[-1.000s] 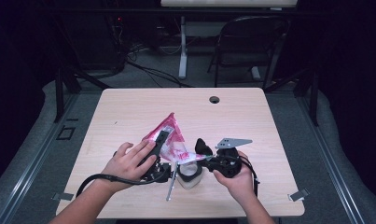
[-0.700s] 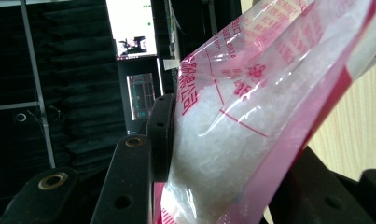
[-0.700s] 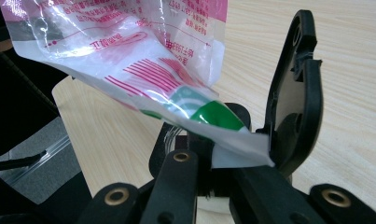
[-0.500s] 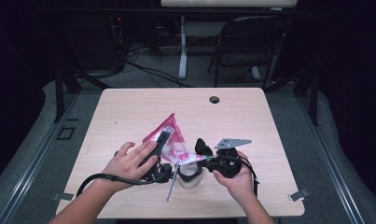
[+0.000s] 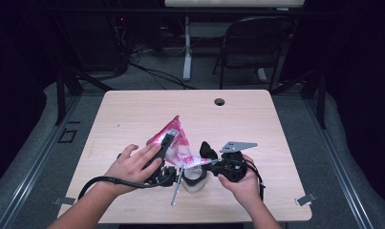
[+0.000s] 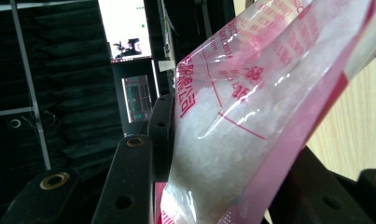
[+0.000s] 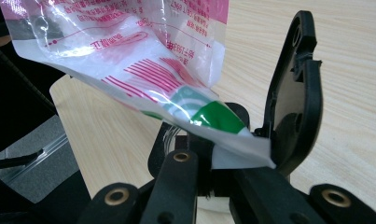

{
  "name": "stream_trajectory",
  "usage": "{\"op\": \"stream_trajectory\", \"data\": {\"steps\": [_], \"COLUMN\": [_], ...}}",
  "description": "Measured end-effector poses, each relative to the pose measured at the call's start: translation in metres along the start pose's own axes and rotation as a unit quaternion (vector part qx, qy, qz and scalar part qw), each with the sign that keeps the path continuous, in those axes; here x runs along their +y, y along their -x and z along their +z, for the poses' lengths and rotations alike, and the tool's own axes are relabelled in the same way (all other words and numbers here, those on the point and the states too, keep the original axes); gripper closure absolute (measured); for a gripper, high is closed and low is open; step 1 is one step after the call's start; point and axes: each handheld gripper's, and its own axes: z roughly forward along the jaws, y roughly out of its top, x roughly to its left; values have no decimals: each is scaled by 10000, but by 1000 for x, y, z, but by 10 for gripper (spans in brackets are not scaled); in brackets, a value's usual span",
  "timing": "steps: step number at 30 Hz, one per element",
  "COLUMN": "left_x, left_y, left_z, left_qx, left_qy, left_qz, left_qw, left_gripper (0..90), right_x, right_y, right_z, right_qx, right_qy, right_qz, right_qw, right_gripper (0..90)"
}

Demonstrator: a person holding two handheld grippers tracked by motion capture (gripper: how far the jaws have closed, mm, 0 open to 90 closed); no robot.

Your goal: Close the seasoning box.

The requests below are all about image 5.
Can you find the pink and white plastic bag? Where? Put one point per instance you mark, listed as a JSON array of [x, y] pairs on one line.
[[177, 129]]

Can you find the glass jar with black lid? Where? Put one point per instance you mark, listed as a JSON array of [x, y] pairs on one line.
[[195, 187]]

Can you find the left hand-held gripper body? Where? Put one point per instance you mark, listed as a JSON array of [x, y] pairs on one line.
[[164, 178]]

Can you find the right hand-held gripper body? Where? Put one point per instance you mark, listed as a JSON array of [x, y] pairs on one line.
[[233, 165]]

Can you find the person's left hand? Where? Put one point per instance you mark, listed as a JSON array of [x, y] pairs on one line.
[[132, 168]]

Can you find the white desk leg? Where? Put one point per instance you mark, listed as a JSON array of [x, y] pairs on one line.
[[187, 54]]

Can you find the metal table clip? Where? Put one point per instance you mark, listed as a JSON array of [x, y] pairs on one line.
[[64, 201], [305, 199]]

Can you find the person's right hand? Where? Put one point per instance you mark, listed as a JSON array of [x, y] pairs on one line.
[[244, 189]]

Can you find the black folding chair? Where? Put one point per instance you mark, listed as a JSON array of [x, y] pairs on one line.
[[253, 41]]

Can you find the black metal stand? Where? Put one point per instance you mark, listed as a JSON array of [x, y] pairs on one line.
[[61, 95], [321, 101]]

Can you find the metal floor rail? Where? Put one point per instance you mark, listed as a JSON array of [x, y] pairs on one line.
[[31, 171], [339, 171]]

